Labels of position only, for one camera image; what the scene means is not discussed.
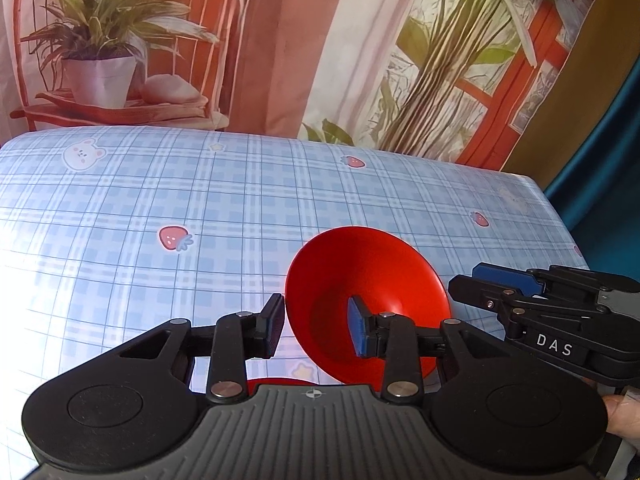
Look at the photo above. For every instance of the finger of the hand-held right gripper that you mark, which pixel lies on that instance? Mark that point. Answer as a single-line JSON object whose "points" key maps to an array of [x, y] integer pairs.
{"points": [[500, 275], [475, 292]]}

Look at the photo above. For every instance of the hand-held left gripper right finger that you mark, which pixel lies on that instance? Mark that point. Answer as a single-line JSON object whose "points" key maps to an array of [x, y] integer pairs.
{"points": [[357, 327]]}

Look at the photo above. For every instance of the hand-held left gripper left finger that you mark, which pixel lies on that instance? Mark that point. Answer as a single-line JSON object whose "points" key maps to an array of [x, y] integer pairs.
{"points": [[274, 325]]}

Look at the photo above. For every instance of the red plastic bowl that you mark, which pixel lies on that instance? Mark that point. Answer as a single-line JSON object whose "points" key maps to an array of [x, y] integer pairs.
{"points": [[270, 383], [360, 260]]}

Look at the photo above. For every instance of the person's right hand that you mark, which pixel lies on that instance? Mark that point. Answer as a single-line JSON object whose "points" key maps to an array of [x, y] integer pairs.
{"points": [[622, 416]]}

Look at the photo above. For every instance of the teal curtain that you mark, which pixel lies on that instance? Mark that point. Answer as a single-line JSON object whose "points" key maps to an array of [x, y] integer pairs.
{"points": [[600, 200]]}

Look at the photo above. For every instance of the blue checked tablecloth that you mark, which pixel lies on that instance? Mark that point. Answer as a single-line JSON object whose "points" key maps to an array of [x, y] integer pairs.
{"points": [[125, 200]]}

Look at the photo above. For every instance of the printed room backdrop cloth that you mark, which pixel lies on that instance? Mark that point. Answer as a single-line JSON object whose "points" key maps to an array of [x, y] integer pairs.
{"points": [[300, 35]]}

